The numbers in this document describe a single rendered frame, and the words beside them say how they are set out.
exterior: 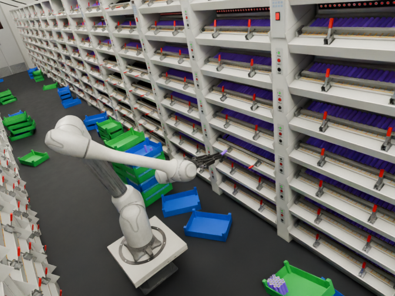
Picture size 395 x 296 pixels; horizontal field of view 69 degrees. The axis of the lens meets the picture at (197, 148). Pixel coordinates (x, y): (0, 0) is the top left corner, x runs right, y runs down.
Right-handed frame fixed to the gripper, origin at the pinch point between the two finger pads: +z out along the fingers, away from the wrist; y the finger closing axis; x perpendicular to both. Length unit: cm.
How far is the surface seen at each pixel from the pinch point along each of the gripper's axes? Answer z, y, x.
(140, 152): -16, 81, 23
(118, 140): -21, 117, 23
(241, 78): 12.0, -7.7, -47.5
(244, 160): 21.5, -3.6, 8.2
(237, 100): 18.5, 2.5, -31.7
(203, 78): 14, 31, -41
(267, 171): 21.7, -22.9, 8.0
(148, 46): 10, 101, -58
